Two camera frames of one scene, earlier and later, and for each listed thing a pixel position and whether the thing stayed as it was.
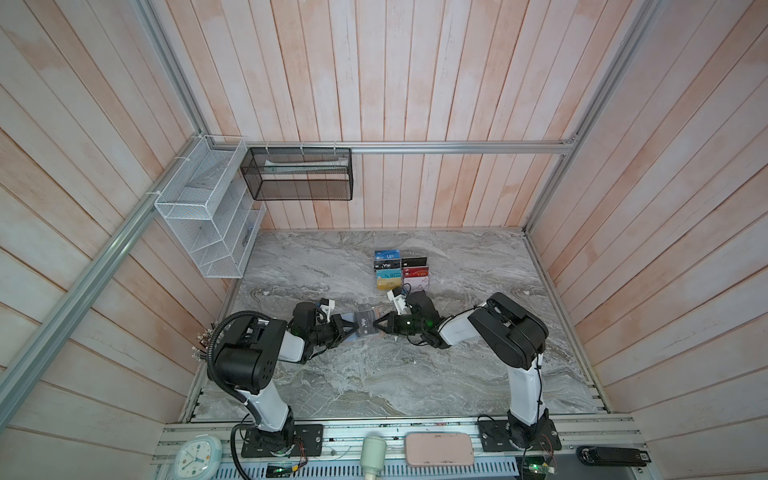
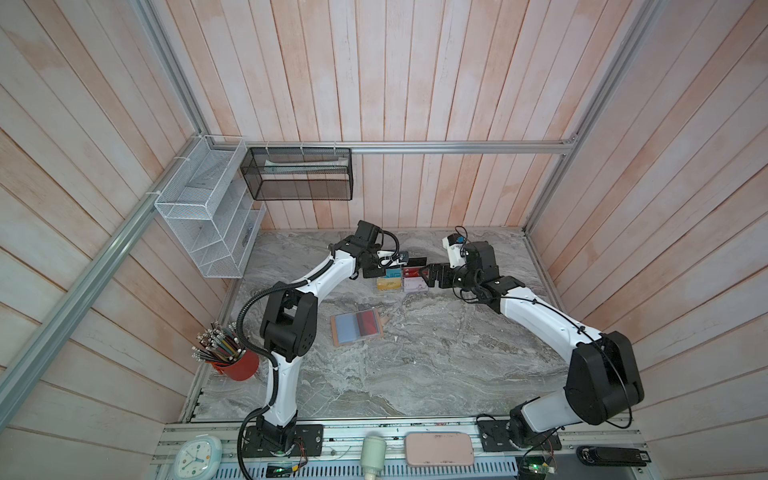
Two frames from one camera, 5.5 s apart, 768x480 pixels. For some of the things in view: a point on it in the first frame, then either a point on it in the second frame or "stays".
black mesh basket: (299, 173) stays
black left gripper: (338, 339) -> (377, 272)
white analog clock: (198, 458) stays
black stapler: (612, 456) stays
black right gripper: (388, 317) -> (433, 275)
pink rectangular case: (439, 449) stays
